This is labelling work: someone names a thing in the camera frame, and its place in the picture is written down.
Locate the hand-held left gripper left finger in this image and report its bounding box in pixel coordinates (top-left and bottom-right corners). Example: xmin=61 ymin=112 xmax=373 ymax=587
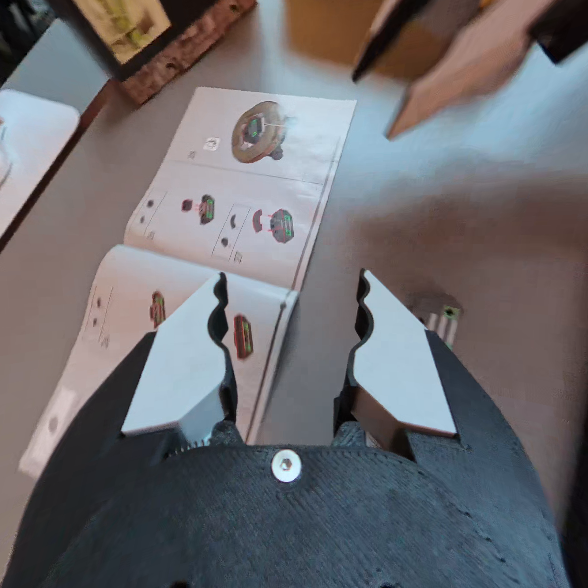
xmin=120 ymin=272 xmax=239 ymax=446

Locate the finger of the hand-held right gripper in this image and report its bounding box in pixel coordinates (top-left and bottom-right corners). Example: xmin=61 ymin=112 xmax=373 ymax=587
xmin=351 ymin=0 xmax=485 ymax=83
xmin=386 ymin=0 xmax=552 ymax=141

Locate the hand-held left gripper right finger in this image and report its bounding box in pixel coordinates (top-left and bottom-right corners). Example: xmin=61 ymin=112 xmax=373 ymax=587
xmin=333 ymin=269 xmax=458 ymax=451

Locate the small grey brick assembly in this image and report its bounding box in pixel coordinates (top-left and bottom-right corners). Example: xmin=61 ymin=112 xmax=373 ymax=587
xmin=409 ymin=294 xmax=462 ymax=353

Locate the white building instruction booklet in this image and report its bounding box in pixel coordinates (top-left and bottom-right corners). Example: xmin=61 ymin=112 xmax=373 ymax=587
xmin=18 ymin=87 xmax=357 ymax=478

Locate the grey desk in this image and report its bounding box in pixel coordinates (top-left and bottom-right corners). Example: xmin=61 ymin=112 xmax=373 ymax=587
xmin=0 ymin=0 xmax=588 ymax=552

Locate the brown cardboard box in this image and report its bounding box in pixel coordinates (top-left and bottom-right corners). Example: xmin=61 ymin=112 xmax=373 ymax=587
xmin=285 ymin=0 xmax=414 ymax=80

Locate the cork board with picture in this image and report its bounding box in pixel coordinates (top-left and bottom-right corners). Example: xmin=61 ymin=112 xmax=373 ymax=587
xmin=46 ymin=0 xmax=258 ymax=107

